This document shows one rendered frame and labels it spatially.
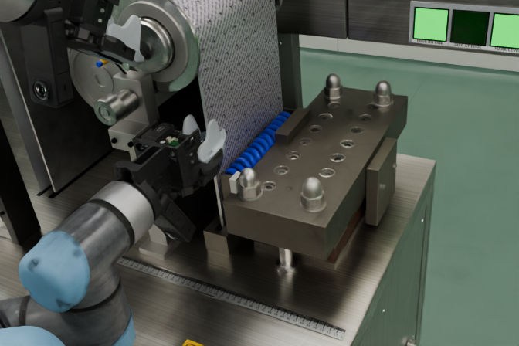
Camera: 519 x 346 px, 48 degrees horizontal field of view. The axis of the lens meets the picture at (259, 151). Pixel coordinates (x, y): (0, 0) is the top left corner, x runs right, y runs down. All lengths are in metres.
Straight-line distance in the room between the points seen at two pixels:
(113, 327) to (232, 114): 0.37
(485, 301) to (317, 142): 1.31
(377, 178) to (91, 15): 0.49
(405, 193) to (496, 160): 1.81
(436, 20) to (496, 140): 2.05
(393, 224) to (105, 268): 0.51
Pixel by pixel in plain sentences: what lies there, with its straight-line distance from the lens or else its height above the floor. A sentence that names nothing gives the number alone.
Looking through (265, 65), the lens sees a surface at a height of 1.14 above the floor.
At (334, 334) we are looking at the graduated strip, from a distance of 0.83.
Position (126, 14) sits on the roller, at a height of 1.29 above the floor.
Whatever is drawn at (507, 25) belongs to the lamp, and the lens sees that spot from 0.97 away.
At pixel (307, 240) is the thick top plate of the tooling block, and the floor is 1.00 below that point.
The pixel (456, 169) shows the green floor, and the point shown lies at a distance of 2.76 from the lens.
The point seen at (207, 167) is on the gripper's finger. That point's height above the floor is 1.10.
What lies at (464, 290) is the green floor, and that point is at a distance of 2.18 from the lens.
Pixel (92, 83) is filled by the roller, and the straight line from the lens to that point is 0.94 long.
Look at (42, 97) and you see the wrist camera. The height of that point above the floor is 1.26.
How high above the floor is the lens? 1.53
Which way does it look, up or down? 32 degrees down
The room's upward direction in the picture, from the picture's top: 6 degrees counter-clockwise
